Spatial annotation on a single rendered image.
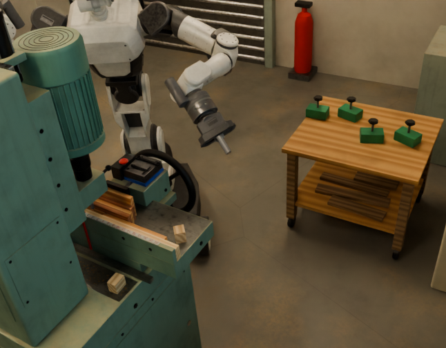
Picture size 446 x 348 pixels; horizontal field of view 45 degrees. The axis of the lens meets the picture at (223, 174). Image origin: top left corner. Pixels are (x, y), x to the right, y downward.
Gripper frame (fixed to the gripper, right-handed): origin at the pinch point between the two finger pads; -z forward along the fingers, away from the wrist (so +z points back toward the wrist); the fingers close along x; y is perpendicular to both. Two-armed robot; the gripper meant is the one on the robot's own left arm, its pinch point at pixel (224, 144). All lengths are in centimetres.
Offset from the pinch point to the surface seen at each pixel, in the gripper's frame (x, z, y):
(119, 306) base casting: 51, -26, 5
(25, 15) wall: 84, 307, -319
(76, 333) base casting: 62, -27, 12
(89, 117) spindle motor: 27.7, 18.3, 27.8
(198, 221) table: 19.0, -15.6, -4.3
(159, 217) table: 29.1, -7.7, -5.6
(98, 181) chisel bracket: 38.0, 8.8, 6.7
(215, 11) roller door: -66, 168, -251
